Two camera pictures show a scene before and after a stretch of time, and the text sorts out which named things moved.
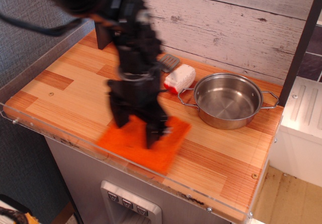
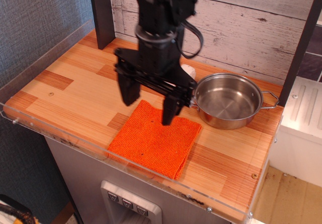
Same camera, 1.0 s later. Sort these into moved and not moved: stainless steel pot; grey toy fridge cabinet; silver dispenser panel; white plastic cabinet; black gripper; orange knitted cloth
Moved: orange knitted cloth; black gripper
Not moved: grey toy fridge cabinet; stainless steel pot; silver dispenser panel; white plastic cabinet
